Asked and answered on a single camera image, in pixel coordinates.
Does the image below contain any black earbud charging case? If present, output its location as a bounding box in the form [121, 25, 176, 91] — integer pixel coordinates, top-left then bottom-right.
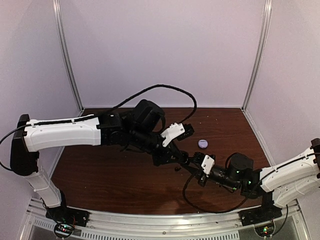
[180, 155, 190, 165]

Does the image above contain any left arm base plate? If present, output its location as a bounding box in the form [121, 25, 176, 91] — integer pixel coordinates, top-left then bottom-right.
[45, 208, 90, 227]

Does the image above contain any aluminium frame post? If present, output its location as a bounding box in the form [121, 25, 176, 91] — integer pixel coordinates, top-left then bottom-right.
[52, 0, 84, 112]
[241, 0, 273, 112]

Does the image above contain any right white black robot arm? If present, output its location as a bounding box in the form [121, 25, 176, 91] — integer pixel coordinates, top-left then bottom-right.
[181, 138, 320, 226]

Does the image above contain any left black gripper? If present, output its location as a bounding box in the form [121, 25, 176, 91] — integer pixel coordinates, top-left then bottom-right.
[129, 126, 185, 168]

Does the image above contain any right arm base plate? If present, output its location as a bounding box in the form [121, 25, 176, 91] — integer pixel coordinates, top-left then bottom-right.
[239, 207, 282, 226]

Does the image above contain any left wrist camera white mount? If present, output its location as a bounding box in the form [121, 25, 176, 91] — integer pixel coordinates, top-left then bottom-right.
[160, 123, 195, 147]

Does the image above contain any left aluminium frame post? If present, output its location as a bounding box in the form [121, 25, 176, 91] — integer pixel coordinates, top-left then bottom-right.
[52, 0, 84, 112]

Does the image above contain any aluminium front rail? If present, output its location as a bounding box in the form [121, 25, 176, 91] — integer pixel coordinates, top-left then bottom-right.
[23, 197, 308, 240]

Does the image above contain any right aluminium frame post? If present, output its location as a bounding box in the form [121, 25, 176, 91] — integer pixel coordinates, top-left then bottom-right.
[241, 0, 273, 112]

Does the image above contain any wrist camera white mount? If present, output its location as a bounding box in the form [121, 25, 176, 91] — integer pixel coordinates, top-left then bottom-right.
[160, 123, 195, 147]
[193, 152, 216, 176]

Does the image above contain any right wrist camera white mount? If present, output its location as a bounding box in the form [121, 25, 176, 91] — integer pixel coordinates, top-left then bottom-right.
[193, 152, 216, 176]

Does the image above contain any circuit board with leds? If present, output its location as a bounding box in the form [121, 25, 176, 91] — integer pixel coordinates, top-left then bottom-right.
[53, 223, 75, 239]
[254, 223, 275, 238]

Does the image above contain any lilac earbud charging case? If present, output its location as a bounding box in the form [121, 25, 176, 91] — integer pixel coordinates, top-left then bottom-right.
[197, 139, 209, 149]

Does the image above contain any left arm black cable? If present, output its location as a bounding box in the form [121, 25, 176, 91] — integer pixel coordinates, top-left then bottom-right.
[0, 84, 198, 171]

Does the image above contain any left circuit board with leds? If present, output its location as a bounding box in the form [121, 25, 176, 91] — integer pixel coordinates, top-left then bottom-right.
[53, 223, 75, 239]

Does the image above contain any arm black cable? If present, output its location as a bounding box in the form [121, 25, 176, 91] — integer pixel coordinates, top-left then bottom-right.
[182, 172, 251, 214]
[0, 84, 198, 171]

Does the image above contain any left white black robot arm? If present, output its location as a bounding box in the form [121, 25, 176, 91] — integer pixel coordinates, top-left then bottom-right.
[10, 99, 188, 226]

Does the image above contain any right circuit board with leds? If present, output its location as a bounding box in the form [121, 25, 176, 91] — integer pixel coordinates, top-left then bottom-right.
[254, 223, 275, 238]

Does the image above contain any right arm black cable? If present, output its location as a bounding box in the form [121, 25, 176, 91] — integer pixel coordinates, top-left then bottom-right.
[182, 172, 251, 214]

